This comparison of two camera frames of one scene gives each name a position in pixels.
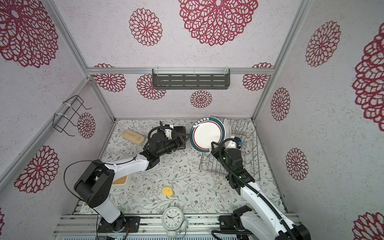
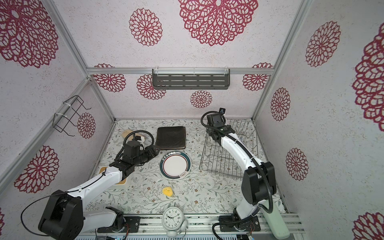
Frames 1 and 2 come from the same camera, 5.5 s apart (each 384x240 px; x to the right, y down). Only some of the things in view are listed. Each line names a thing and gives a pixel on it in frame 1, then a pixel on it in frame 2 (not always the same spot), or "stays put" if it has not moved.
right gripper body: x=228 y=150 to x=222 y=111
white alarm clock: x=173 y=221 stays put
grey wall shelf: x=191 y=79 stays put
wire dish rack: x=245 y=128 stays put
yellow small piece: x=168 y=191 stays put
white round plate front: x=205 y=131 to x=175 y=165
